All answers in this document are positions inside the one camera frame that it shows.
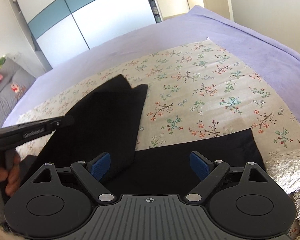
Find person's left hand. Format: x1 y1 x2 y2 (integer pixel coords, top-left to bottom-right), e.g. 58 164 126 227
0 151 20 197

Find lilac bed blanket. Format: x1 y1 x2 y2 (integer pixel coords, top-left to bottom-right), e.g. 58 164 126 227
4 6 300 126

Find silver foil padding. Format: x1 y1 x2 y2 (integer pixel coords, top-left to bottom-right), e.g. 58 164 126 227
265 149 300 239

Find white teal sliding wardrobe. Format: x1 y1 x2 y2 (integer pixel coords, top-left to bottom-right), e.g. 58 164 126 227
16 0 156 68

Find grey Pooh pillow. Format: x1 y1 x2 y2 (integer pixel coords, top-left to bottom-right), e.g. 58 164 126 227
0 58 36 128

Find floral cream sheet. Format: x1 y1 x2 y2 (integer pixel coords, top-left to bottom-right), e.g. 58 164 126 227
18 40 300 162

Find black pants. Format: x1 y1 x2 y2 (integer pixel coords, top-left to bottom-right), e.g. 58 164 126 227
6 75 264 196

